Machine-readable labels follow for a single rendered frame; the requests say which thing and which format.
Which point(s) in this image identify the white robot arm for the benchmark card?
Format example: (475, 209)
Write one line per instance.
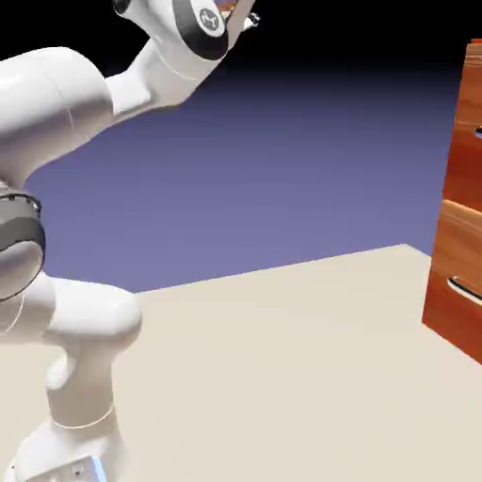
(56, 113)

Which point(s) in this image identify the brown wooden cabinet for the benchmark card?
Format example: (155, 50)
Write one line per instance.
(473, 46)

